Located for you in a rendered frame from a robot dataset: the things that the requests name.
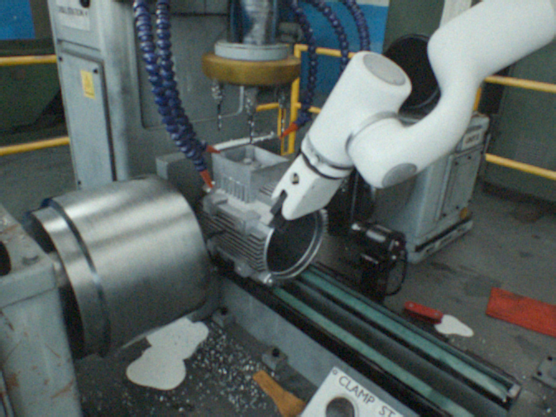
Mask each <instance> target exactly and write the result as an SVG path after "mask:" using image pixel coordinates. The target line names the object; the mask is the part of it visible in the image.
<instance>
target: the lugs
mask: <svg viewBox="0 0 556 417"><path fill-rule="evenodd" d="M211 181H212V180H211ZM212 183H213V188H212V189H210V188H209V186H208V185H207V183H205V184H204V186H203V187H202V190H203V191H205V192H206V193H207V194H209V195H211V194H215V192H216V191H217V189H218V185H217V184H216V183H215V182H213V181H212ZM273 218H274V217H273V216H272V214H271V213H270V211H269V210H266V211H265V212H264V214H263V215H262V217H261V219H260V220H259V221H260V222H261V223H262V224H263V225H265V226H266V227H268V228H269V229H273V228H274V226H275V225H274V224H273V222H272V220H273ZM319 257H320V255H319V254H318V253H317V252H316V254H315V255H314V257H313V259H312V260H311V262H310V263H311V264H313V265H314V264H315V263H316V261H317V260H318V259H319ZM257 279H259V280H260V281H262V282H263V283H265V284H266V285H268V286H270V287H271V286H272V284H273V283H274V281H275V280H276V278H275V277H274V276H272V275H271V274H268V273H267V272H262V273H261V274H260V275H259V276H258V277H257Z"/></svg>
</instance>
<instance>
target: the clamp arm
mask: <svg viewBox="0 0 556 417"><path fill-rule="evenodd" d="M364 184H365V179H364V178H363V177H362V175H361V173H360V172H359V170H358V169H357V167H356V166H355V167H354V169H353V170H352V172H351V173H350V175H349V182H348V189H347V196H346V197H345V202H346V208H345V214H344V221H343V235H345V236H347V237H351V236H353V235H355V234H356V233H355V232H354V231H355V230H356V228H355V227H353V225H355V226H357V225H358V224H357V223H359V220H360V214H361V207H362V196H363V190H364ZM359 224H360V223H359ZM353 230H354V231H353Z"/></svg>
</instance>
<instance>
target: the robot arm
mask: <svg viewBox="0 0 556 417"><path fill-rule="evenodd" d="M555 40H556V0H484V1H483V2H480V3H479V4H477V5H476V6H475V7H472V8H470V9H469V10H467V11H465V12H464V13H462V14H460V15H459V16H457V17H455V18H454V19H452V20H451V21H449V22H447V23H446V24H444V25H443V26H441V27H440V28H439V29H438V30H437V31H436V32H435V33H434V34H433V36H432V37H431V39H430V41H429V45H428V53H429V60H430V63H431V65H432V67H433V70H434V73H435V75H436V78H437V80H438V82H439V87H440V90H441V99H440V101H439V104H438V106H437V107H436V109H435V110H433V112H431V114H430V115H428V116H427V117H425V118H424V119H423V120H421V121H420V122H418V123H416V124H415V125H413V126H411V127H407V128H404V127H403V126H402V125H401V123H400V121H399V120H398V110H399V108H400V105H401V104H402V103H403V102H404V101H405V99H406V98H407V96H408V95H409V94H410V90H411V85H410V81H409V79H408V77H407V76H406V74H405V73H404V72H403V70H402V69H401V68H400V67H398V66H397V65H396V64H394V63H393V62H392V61H390V60H388V59H387V58H385V57H383V56H381V55H378V54H375V53H372V52H366V51H363V52H359V53H357V54H355V55H354V56H353V58H352V59H351V61H350V63H349V64H348V66H347V68H346V69H345V71H344V73H343V75H342V77H341V78H340V80H339V81H338V83H337V85H336V86H335V88H334V90H333V92H332V93H331V95H330V96H329V98H328V100H327V102H326V104H324V107H323V108H322V110H321V112H320V113H319V115H318V117H317V118H316V120H315V122H314V124H313V126H312V127H311V128H310V130H309V131H308V132H307V134H306V137H305V139H304V140H303V142H302V151H301V155H300V156H299V157H298V159H297V160H296V161H295V162H294V164H293V165H292V166H291V167H290V168H289V169H288V171H287V172H286V174H285V175H284V177H283V178H282V180H281V181H280V183H279V184H278V185H277V187H276V190H275V191H274V193H273V195H272V198H271V200H272V201H276V200H277V201H276V203H275V204H274V205H273V206H272V208H271V209H270V213H271V214H272V216H273V217H274V218H273V220H272V222H273V224H274V225H275V226H276V228H277V229H278V231H279V232H280V234H285V233H286V232H289V231H290V230H291V229H292V227H293V226H294V224H295V222H296V221H297V220H298V217H300V216H303V215H305V214H307V213H311V212H313V211H315V210H317V209H321V208H322V207H323V206H325V205H326V204H327V203H328V201H329V200H330V199H331V198H332V196H333V194H334V193H335V191H336V190H337V188H338V186H339V185H340V184H341V182H342V181H343V178H344V176H347V175H349V174H350V173H351V172H352V170H353V169H354V167H355V166H356V167H357V169H358V170H359V172H360V173H361V175H362V177H363V178H364V179H365V180H366V181H367V182H368V183H369V184H370V185H372V186H374V187H377V188H386V187H389V186H392V185H397V184H398V183H400V182H401V181H403V180H406V179H408V178H410V177H411V176H413V175H415V174H417V173H419V172H420V171H422V170H424V169H425V168H427V167H429V166H430V165H432V164H433V163H435V162H436V161H438V160H440V159H441V158H443V157H444V156H446V155H447V154H448V153H449V152H450V151H451V150H452V149H453V148H454V147H455V146H456V145H457V144H458V142H459V141H460V140H461V138H462V136H463V134H464V132H465V131H466V129H467V126H468V124H469V122H470V119H471V116H472V111H473V107H474V103H475V99H476V95H477V90H478V87H479V85H480V84H481V82H482V81H483V80H484V79H485V78H487V77H488V76H490V75H491V74H494V73H495V72H497V71H499V70H501V69H503V68H505V67H506V66H508V65H510V64H512V63H514V62H516V61H517V60H519V59H521V58H523V57H525V56H527V55H528V54H530V53H532V52H534V51H536V50H538V49H539V48H541V47H543V46H546V45H547V44H548V43H550V42H552V41H555Z"/></svg>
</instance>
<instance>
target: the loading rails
mask: <svg viewBox="0 0 556 417"><path fill-rule="evenodd" d="M209 261H210V263H211V265H212V266H214V267H217V268H218V292H219V309H217V310H215V311H213V320H214V321H215V322H216V323H218V324H219V325H220V326H221V327H223V328H225V327H227V326H228V325H229V324H232V323H234V322H237V323H238V324H239V325H241V326H242V327H243V328H244V329H246V330H247V331H248V332H249V333H250V334H251V335H253V336H254V337H255V338H257V339H258V340H259V341H260V342H262V343H263V344H264V345H266V346H267V347H268V348H269V349H268V350H267V351H265V352H263V353H262V361H263V362H264V363H265V364H267V365H268V366H269V367H270V368H271V369H273V370H274V371H278V370H280V369H281V368H282V367H283V366H285V365H286V364H287V363H288V364H289V365H291V366H292V367H293V368H294V369H295V370H296V371H298V372H299V373H300V374H301V375H303V376H304V377H306V378H307V379H308V380H309V381H311V382H312V383H313V384H315V385H316V386H317V387H318V388H320V386H321V385H322V383H323V382H324V380H325V378H326V377H327V376H328V374H329V373H330V372H331V370H332V369H333V367H338V368H340V369H341V370H342V371H344V372H346V373H347V374H348V375H349V376H350V377H352V378H353V379H355V380H356V381H358V382H359V383H360V384H362V385H363V386H365V387H366V388H367V389H368V390H369V391H371V392H372V393H374V394H375V395H377V396H378V397H380V398H381V399H382V400H384V401H385V402H386V403H387V404H388V405H390V406H392V407H393V408H394V409H396V410H397V411H399V412H400V413H401V414H403V415H404V416H405V417H511V416H512V413H513V411H514V408H515V405H516V403H517V400H518V399H519V396H520V393H521V390H522V388H523V384H521V383H520V382H518V381H516V380H515V379H513V378H511V377H509V376H507V375H506V374H504V373H503V372H501V371H498V370H497V369H495V368H494V367H492V366H490V365H488V364H486V363H485V362H483V361H481V360H480V359H478V358H476V357H474V356H473V355H471V354H469V353H468V352H465V351H463V350H462V349H461V348H459V347H457V346H455V345H453V344H451V343H450V342H448V341H446V340H445V339H443V338H441V337H440V336H438V335H436V334H434V333H432V332H430V331H429V330H428V329H426V328H423V327H422V326H420V325H418V324H417V323H415V322H413V321H411V320H410V319H407V318H406V317H405V316H403V315H401V314H399V313H397V312H395V311H394V310H393V309H390V308H388V307H387V306H385V305H383V304H382V303H380V302H378V301H376V300H374V299H373V298H371V297H370V296H368V295H365V294H364V293H362V292H361V291H359V290H357V289H355V288H353V287H352V286H350V285H349V284H347V283H345V282H343V281H342V280H339V279H338V278H337V277H335V276H332V275H331V274H329V273H328V272H326V271H324V270H322V269H320V268H319V267H317V266H315V265H313V264H311V263H309V264H308V265H307V266H306V270H305V273H304V272H303V274H302V276H300V277H299V279H298V278H297V277H296V280H293V282H290V283H289V284H288V283H286V285H284V284H283V285H280V286H278V285H276V284H275V283H273V284H272V286H271V287H270V286H268V285H266V284H264V285H261V284H259V283H258V282H256V281H255V280H253V279H252V278H251V277H249V276H247V277H243V276H241V275H239V274H238V273H236V272H235V262H234V263H231V264H230V263H228V262H227V261H225V260H224V259H222V257H220V256H219V254H216V255H214V256H213V255H211V257H210V258H209Z"/></svg>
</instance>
